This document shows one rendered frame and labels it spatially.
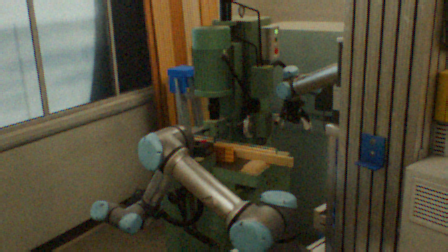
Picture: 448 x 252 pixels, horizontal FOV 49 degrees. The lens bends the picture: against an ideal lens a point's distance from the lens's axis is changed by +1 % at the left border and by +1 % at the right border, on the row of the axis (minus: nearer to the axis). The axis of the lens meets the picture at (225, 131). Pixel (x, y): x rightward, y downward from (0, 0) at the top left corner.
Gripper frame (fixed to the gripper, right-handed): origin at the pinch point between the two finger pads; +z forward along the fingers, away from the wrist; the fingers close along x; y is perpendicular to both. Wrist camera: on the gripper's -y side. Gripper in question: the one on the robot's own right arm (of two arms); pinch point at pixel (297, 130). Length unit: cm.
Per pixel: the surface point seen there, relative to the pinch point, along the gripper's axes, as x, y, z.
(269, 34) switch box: -15.3, -15.7, -43.7
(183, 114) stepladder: -88, -35, 22
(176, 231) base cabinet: -50, 50, 34
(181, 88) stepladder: -89, -40, 6
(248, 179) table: -8.9, 43.4, -1.8
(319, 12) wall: -44, -211, 22
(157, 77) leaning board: -133, -79, 21
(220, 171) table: -23.1, 41.7, -2.5
